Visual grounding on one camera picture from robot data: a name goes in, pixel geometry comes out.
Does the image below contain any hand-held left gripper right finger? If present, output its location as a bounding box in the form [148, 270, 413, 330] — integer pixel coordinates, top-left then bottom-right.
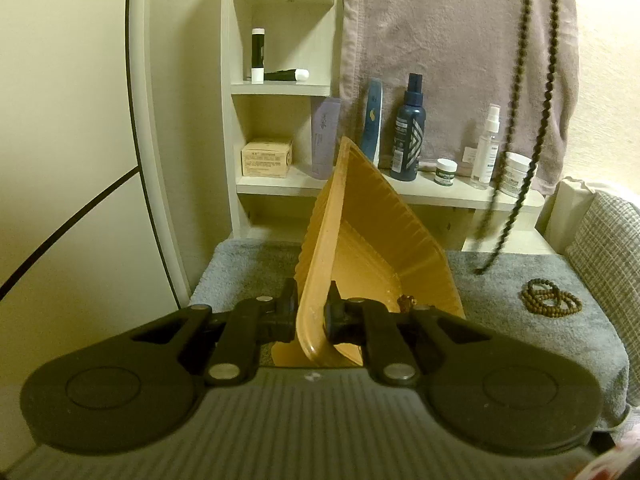
[322, 282, 502, 387]

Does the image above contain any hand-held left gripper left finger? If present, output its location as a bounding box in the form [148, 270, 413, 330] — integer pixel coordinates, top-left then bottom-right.
[131, 277, 301, 387]

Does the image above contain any orange plastic tray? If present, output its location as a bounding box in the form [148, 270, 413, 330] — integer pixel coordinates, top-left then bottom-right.
[272, 135, 467, 368]

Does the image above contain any long dark bead necklace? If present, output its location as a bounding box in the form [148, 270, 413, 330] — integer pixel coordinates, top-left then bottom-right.
[474, 0, 562, 277]

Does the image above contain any beige cardboard box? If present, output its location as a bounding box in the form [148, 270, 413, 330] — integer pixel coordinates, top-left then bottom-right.
[241, 138, 294, 178]

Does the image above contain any grey fluffy mat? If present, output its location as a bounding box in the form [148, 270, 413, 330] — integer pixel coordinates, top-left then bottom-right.
[190, 240, 631, 431]

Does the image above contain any small green white jar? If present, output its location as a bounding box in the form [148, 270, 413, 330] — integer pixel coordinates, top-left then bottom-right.
[434, 158, 459, 186]

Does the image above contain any dark blue spray bottle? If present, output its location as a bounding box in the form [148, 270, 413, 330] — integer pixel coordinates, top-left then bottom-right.
[390, 73, 427, 182]

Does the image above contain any blue and white tube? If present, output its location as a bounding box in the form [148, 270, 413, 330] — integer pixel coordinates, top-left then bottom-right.
[361, 78, 385, 166]

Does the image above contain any clear spray bottle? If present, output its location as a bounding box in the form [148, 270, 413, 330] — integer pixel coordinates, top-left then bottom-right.
[470, 104, 502, 190]

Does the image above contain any white wooden shelf unit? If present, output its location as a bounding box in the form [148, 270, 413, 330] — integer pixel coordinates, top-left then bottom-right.
[220, 0, 546, 253]

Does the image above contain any large white cream jar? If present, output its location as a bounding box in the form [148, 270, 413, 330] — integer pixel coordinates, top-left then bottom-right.
[497, 152, 534, 197]

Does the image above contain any black tube with white cap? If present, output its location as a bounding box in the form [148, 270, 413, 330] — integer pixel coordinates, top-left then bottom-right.
[263, 68, 310, 83]
[251, 28, 266, 84]

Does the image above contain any checked grey cushion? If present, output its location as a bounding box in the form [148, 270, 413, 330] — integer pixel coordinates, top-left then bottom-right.
[565, 192, 640, 342]

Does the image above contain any mauve towel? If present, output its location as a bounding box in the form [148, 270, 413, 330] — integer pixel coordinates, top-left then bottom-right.
[339, 0, 581, 197]

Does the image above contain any red and white packet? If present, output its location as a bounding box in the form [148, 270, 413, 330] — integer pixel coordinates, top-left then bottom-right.
[597, 440, 640, 480]

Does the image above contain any brown bead bracelet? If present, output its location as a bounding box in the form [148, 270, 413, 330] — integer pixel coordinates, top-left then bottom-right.
[520, 277, 584, 319]

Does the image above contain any white curved frame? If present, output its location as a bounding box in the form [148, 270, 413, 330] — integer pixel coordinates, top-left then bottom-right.
[127, 0, 201, 306]

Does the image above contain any black cable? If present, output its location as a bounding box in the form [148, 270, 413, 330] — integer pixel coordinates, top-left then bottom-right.
[0, 0, 188, 308]

